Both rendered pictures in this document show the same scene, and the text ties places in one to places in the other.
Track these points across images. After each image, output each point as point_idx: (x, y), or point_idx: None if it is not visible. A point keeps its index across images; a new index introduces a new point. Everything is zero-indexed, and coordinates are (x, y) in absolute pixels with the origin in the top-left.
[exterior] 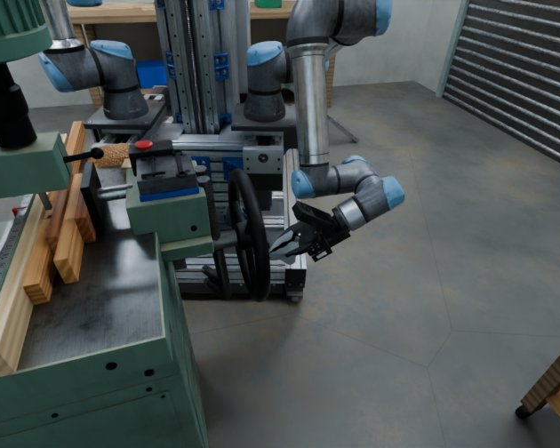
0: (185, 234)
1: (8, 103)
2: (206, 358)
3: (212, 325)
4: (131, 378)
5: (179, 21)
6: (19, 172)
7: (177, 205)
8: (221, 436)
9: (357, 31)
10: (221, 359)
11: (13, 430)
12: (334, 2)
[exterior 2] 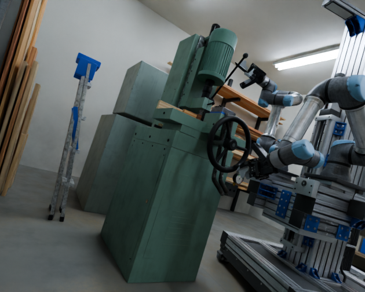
0: (211, 126)
1: (206, 87)
2: (204, 285)
3: (227, 289)
4: (165, 140)
5: (315, 137)
6: (198, 101)
7: (214, 115)
8: (160, 287)
9: (338, 94)
10: (207, 291)
11: (147, 146)
12: (325, 81)
